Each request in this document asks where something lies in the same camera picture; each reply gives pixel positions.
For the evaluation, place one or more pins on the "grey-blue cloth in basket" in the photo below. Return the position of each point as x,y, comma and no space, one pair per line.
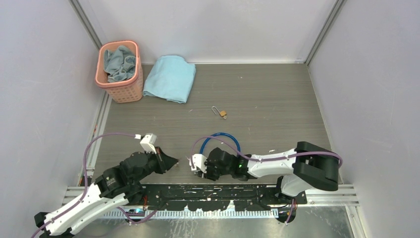
119,65

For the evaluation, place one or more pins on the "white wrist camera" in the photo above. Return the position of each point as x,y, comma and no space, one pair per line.
147,142
197,163

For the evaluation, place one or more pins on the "blue cable bike lock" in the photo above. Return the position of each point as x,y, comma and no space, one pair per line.
238,147

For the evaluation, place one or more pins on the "aluminium frame rail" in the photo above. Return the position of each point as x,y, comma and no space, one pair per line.
344,196

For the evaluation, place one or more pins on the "folded light blue towel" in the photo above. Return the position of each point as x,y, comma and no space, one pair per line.
171,78

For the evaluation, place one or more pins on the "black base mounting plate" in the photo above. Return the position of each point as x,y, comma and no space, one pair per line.
209,197

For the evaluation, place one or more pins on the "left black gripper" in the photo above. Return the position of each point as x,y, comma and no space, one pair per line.
165,162

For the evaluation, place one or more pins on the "small brass padlock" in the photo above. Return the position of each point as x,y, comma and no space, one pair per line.
216,111

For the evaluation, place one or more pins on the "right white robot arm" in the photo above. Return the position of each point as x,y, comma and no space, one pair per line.
303,167

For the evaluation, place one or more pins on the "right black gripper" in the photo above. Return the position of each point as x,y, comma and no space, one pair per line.
208,174

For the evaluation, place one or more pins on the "pink plastic laundry basket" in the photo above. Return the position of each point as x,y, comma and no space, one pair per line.
124,91

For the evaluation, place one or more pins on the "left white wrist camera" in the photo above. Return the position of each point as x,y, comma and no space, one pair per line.
147,142

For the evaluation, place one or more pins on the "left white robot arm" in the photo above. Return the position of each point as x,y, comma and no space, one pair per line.
117,186

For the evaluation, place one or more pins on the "white slotted cable duct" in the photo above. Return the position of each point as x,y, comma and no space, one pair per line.
226,214

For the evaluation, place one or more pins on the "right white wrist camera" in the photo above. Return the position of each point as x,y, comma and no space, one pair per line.
197,163

